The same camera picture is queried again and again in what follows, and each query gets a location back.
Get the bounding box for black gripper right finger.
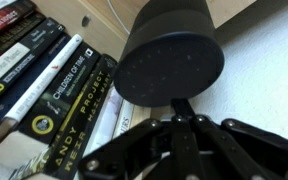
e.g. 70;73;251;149
182;99;288;180

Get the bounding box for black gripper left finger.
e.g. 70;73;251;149
78;99;185;180

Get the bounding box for black cylindrical speaker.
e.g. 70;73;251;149
113;0;226;108

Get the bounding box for thin white book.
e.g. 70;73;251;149
112;98;137;139

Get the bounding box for plain white book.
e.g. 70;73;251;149
73;84;125;180

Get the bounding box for Project Hail Mary book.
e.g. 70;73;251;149
43;53;118;180

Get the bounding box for Children of Time book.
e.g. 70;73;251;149
17;41;102;146

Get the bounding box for row of books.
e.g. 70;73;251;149
0;33;84;151

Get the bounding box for navy blue book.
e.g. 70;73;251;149
0;31;72;143

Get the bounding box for black book yellow PRO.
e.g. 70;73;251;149
0;17;66;113

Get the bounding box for white Our Planet book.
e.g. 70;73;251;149
0;41;32;94

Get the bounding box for dark brown book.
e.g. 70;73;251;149
0;11;47;68

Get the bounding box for red Executioner book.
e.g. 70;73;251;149
0;0;37;43

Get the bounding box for white speaker cable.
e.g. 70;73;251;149
105;0;132;36

